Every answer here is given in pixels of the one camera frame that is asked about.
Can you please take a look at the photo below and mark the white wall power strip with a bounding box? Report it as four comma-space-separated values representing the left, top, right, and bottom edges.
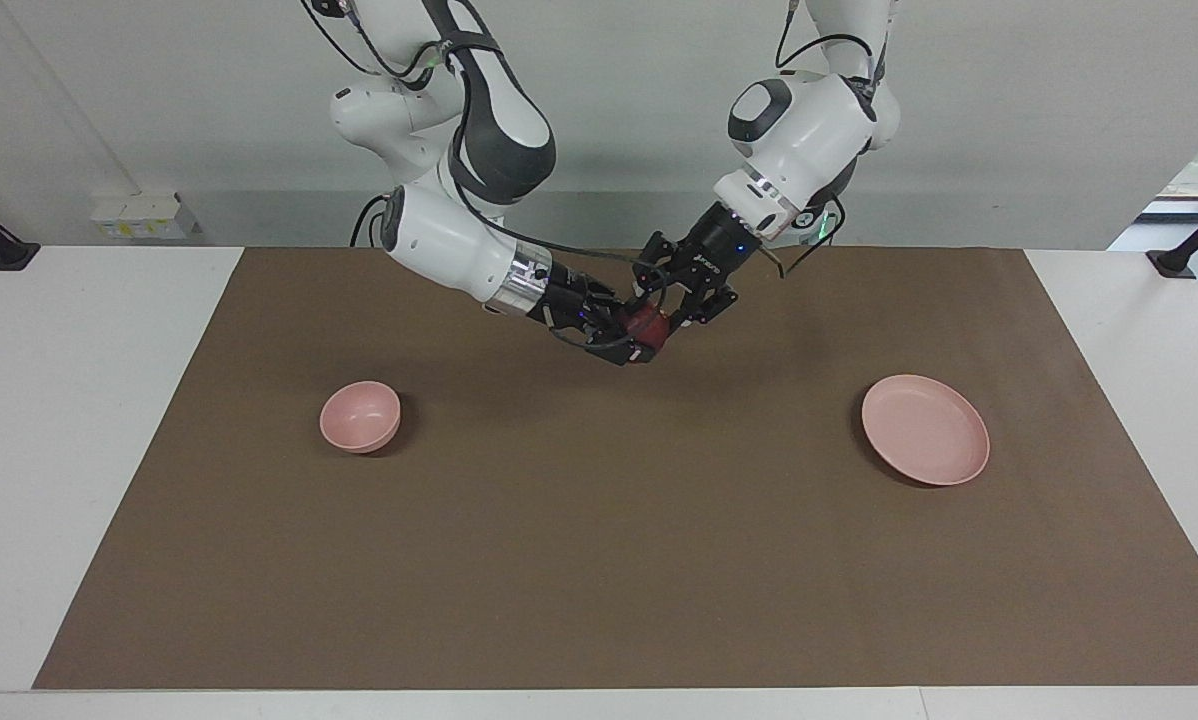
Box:
91, 190, 201, 241

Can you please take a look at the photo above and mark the pink bowl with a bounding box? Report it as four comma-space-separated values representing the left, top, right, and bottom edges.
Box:
319, 380, 402, 455

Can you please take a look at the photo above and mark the brown table mat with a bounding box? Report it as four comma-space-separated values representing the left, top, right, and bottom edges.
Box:
32, 247, 1198, 691

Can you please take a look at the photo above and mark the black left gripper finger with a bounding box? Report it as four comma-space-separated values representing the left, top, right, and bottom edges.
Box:
671, 287, 739, 329
634, 232, 676, 300

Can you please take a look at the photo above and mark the dark red apple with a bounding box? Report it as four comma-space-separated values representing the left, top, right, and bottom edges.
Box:
624, 305, 671, 347

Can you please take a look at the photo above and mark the black right base cable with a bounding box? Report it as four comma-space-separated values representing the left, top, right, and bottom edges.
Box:
349, 195, 392, 248

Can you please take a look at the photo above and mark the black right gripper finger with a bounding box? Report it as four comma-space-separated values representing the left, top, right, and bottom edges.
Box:
586, 281, 651, 314
586, 334, 658, 368

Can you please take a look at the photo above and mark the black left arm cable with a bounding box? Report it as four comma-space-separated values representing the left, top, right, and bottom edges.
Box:
774, 0, 896, 280

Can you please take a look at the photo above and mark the pink plate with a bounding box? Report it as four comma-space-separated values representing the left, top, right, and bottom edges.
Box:
861, 374, 991, 488

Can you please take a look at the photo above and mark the black clamp stand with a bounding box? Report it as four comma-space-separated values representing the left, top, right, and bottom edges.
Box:
1146, 195, 1198, 279
0, 192, 41, 272

